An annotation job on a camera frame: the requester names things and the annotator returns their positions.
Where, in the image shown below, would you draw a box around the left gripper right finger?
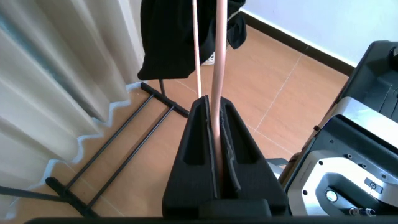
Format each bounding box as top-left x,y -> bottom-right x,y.
219,96 -> 289,215

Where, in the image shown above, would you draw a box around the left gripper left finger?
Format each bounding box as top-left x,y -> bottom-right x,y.
162,95 -> 218,217

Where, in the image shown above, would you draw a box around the pink clothes hanger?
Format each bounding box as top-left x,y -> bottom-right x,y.
192,0 -> 229,190

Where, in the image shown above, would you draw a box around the black shorts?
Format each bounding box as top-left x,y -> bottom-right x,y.
137,0 -> 247,81

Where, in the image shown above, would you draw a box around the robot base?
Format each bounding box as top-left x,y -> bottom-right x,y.
266,40 -> 398,217

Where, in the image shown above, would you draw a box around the black clothes rack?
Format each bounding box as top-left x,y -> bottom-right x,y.
0,79 -> 190,218

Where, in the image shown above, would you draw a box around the beige curtain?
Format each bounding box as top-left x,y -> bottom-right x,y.
0,0 -> 146,220

